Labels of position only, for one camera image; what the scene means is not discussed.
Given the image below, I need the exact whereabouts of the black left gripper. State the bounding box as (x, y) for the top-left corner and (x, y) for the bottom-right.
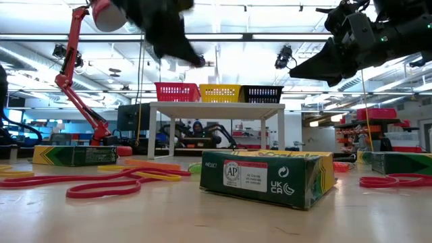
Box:
(114, 0), (206, 68)

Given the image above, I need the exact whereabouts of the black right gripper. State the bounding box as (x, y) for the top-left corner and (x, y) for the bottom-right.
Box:
(289, 30), (423, 87)

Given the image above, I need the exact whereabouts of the red plastic basket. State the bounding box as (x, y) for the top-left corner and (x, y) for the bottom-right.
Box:
(154, 82), (202, 103)

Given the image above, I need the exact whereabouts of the black coil hair tie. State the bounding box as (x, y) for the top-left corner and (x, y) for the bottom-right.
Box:
(332, 153), (358, 163)

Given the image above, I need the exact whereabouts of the orange coil hair tie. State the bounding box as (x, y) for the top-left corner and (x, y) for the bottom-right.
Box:
(332, 161), (350, 173)

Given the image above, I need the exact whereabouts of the yellow green crayon box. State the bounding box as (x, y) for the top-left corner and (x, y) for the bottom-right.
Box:
(32, 145), (118, 167)
(198, 150), (338, 211)
(356, 151), (432, 176)

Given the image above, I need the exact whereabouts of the yellow rubber band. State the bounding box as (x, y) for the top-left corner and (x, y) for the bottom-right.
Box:
(0, 164), (35, 179)
(97, 164), (182, 182)

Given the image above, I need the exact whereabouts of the red desk lamp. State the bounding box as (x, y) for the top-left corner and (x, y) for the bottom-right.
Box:
(54, 0), (133, 157)

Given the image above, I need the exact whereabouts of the yellow plastic basket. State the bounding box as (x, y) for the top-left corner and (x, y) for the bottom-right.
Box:
(198, 84), (242, 103)

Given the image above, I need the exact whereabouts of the black plastic basket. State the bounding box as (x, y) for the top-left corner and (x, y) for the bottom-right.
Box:
(238, 84), (284, 104)

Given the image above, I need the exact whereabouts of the metal shelf with red bins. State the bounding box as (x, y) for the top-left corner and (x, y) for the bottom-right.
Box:
(333, 107), (423, 153)

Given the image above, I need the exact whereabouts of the white perforated riser shelf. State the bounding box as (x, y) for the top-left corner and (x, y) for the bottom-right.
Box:
(147, 102), (286, 160)

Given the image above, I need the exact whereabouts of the black computer monitor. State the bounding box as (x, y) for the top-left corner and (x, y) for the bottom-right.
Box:
(116, 103), (151, 132)

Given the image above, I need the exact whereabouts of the person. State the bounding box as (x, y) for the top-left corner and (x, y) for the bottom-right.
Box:
(190, 120), (207, 139)

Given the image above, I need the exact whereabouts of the black ceiling-mounted camera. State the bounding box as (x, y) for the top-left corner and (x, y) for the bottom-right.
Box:
(274, 45), (298, 71)

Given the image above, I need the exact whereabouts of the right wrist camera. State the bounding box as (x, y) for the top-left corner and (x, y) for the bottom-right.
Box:
(325, 0), (371, 47)

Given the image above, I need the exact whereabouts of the yellow hanging cord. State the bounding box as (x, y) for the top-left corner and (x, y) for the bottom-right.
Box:
(360, 69), (375, 152)

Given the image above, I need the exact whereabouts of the green coil hair tie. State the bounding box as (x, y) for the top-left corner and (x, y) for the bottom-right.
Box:
(188, 161), (203, 176)

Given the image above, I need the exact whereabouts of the black corrugated cable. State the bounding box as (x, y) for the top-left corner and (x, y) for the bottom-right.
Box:
(0, 111), (45, 146)

